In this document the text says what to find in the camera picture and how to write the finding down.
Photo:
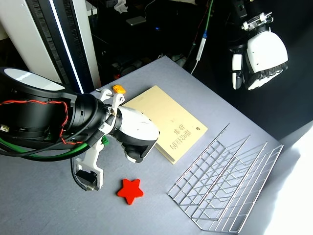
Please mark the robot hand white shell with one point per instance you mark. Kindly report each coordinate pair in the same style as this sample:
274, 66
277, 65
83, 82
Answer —
137, 124
266, 51

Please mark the beige hardcover book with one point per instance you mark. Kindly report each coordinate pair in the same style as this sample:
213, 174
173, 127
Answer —
166, 110

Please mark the green toy brick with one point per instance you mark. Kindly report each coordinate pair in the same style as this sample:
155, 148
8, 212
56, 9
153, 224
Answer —
105, 140

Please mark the yellow toy brick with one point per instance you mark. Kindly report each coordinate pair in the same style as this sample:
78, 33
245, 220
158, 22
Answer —
118, 88

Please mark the dark power strip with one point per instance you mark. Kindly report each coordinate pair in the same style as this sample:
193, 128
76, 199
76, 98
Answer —
129, 67

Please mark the red star block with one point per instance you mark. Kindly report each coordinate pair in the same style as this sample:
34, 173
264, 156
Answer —
129, 191

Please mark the silver flat device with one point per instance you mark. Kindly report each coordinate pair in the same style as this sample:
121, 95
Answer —
135, 21

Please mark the crumpled white paper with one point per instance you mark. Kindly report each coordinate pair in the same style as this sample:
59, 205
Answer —
121, 6

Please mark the grey table cloth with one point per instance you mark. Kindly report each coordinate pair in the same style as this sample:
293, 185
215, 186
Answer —
49, 208

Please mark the white column with light strip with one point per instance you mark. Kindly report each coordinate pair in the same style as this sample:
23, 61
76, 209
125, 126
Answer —
24, 29

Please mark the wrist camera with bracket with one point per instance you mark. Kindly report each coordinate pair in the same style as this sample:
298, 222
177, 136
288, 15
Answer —
91, 161

